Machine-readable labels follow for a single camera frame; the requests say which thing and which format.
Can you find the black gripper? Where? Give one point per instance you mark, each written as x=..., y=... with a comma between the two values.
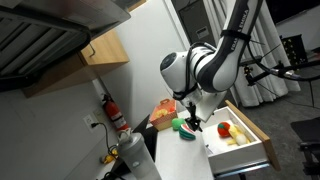
x=192, y=109

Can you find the watermelon slice plushie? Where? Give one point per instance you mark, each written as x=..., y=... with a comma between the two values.
x=187, y=132

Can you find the white Franka Panda arm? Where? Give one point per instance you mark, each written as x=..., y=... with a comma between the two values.
x=216, y=60

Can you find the green pear plushie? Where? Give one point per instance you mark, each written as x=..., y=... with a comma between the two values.
x=177, y=124

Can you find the red tomato plushie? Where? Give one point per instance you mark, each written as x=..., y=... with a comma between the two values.
x=223, y=130

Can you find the yellow plushie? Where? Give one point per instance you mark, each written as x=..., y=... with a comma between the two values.
x=238, y=135

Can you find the white drawer with wooden front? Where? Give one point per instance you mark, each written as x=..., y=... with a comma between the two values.
x=240, y=156

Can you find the checkered wicker picnic basket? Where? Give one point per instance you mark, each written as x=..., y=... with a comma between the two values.
x=162, y=115

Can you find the grey shaker bottle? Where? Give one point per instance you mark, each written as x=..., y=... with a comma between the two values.
x=138, y=160

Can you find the white curtain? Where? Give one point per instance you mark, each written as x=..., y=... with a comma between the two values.
x=266, y=90

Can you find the red fire extinguisher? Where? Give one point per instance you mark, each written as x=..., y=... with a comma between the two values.
x=115, y=115

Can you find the small yellow object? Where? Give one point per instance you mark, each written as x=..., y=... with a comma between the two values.
x=108, y=157

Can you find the black chair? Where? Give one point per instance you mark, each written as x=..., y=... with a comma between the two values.
x=308, y=140

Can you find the black perforated box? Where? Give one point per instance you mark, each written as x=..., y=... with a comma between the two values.
x=295, y=50

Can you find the metal range hood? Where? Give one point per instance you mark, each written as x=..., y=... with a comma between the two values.
x=50, y=36

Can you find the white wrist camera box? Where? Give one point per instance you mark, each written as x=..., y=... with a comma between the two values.
x=213, y=105

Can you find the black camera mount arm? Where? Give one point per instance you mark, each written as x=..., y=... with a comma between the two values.
x=266, y=73

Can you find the grey metal wall unit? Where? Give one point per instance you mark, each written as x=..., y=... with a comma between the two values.
x=195, y=23

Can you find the white wall power outlet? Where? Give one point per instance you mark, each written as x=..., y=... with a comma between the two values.
x=90, y=121

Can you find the wooden wall cabinet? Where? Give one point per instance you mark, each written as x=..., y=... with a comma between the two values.
x=100, y=50

